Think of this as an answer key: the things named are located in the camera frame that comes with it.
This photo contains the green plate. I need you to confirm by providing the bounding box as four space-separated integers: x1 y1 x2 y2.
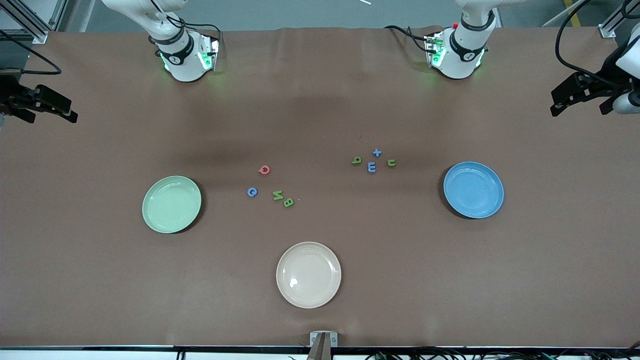
142 175 202 234

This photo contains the blue plate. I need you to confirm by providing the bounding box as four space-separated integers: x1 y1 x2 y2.
443 161 505 220

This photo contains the brown table mat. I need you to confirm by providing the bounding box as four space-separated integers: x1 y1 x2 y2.
0 26 640 348

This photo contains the beige plate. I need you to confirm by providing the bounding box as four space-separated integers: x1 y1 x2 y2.
276 241 342 309

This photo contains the aluminium frame profile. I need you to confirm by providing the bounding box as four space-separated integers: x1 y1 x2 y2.
0 0 68 45
598 0 640 39

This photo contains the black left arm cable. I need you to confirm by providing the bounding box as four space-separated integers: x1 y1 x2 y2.
555 0 640 86

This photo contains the black base cable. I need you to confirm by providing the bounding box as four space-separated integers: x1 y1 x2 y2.
384 25 432 53
165 14 222 38

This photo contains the black cable bundle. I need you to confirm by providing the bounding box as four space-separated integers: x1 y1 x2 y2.
365 341 640 360

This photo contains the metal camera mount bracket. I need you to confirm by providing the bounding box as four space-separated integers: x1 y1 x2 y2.
309 331 339 360

